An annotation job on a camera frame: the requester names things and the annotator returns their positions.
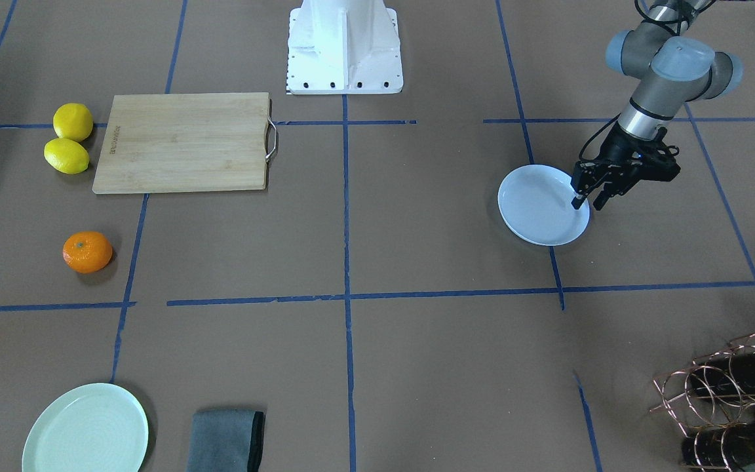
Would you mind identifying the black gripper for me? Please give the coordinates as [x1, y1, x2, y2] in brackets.
[570, 126, 653, 211]

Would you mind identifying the light blue plate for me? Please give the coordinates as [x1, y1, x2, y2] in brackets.
[497, 165, 590, 246]

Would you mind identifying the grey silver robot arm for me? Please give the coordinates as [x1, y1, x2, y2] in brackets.
[570, 1, 744, 210]

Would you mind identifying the pale green plate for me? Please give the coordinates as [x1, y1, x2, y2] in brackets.
[21, 383, 149, 471]

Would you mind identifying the dark green wine bottle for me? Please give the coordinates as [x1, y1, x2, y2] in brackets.
[681, 422, 755, 471]
[689, 352, 755, 401]

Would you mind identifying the bamboo cutting board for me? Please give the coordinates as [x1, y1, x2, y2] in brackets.
[92, 92, 278, 195]

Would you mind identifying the folded grey cloth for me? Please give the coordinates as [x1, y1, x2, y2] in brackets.
[185, 409, 266, 471]

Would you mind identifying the orange mandarin fruit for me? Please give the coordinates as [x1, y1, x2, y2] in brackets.
[62, 231, 114, 274]

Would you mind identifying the upper yellow lemon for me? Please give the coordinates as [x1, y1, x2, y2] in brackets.
[52, 104, 95, 142]

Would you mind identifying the yellow lemon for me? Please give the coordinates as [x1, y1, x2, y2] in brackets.
[44, 138, 90, 174]
[52, 104, 95, 142]

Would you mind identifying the lower yellow lemon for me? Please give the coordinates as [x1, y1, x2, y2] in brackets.
[44, 138, 90, 174]

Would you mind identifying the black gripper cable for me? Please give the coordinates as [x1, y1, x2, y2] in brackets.
[577, 115, 680, 165]

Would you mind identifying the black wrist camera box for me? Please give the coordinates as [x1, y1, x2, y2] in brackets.
[636, 146, 681, 182]

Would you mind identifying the copper wire bottle rack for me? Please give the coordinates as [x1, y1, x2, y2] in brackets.
[652, 333, 755, 471]

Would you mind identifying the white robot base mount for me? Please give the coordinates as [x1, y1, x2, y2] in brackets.
[286, 1, 404, 95]

